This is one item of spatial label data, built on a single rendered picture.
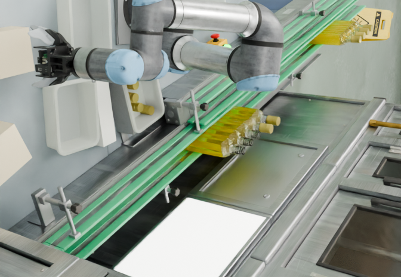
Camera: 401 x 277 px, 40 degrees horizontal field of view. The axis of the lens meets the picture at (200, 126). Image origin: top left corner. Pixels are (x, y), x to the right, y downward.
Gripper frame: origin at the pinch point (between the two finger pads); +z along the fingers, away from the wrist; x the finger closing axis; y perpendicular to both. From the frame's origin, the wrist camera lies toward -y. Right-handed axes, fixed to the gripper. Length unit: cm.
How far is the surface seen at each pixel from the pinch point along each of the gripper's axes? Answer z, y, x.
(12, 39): 9.8, -0.8, -3.6
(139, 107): 11, -52, 24
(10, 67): 9.8, 0.5, 3.5
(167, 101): 9, -65, 24
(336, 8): 1, -204, -6
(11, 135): 9.8, 2.2, 22.0
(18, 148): 9.8, 0.0, 26.1
